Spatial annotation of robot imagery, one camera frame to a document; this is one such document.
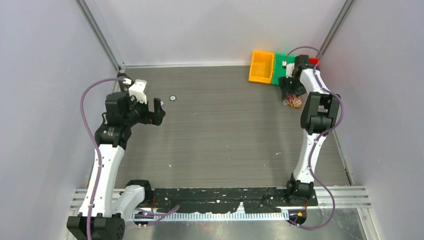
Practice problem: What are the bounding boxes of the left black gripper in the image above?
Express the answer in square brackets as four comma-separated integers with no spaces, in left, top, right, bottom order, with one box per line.
[123,91,165,127]

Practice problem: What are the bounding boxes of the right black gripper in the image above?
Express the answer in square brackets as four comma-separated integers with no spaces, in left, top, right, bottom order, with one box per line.
[278,73,307,100]

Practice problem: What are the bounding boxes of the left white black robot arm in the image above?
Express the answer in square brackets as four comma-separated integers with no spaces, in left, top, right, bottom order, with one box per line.
[66,92,166,240]

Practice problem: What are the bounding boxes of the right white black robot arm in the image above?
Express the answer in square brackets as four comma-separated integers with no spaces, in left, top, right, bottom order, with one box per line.
[278,55,340,205]

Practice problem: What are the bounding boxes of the green plastic bin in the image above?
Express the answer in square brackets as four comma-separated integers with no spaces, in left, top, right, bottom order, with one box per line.
[270,53,286,86]

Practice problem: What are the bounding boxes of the red plastic bin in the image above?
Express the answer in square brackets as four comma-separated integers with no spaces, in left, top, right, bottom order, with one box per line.
[308,57,320,68]

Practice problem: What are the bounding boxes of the yellow plastic bin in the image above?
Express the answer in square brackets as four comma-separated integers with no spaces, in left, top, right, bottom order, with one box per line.
[248,50,275,85]

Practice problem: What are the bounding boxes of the black wedge stand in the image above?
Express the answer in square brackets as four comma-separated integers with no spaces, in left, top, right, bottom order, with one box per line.
[116,73,133,92]

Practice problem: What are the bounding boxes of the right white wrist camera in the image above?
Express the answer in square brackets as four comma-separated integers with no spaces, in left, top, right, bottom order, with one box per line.
[282,60,295,78]

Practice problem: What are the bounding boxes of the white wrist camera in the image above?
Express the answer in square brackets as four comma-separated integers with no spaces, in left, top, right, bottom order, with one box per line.
[282,60,295,78]
[128,79,148,104]

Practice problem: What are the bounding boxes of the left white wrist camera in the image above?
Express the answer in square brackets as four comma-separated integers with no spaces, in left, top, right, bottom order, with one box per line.
[128,79,148,104]

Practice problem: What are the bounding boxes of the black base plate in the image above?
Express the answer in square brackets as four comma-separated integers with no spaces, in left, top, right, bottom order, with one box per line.
[137,187,318,214]

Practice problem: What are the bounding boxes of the aluminium frame rail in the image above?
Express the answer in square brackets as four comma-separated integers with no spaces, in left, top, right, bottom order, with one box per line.
[69,186,372,211]

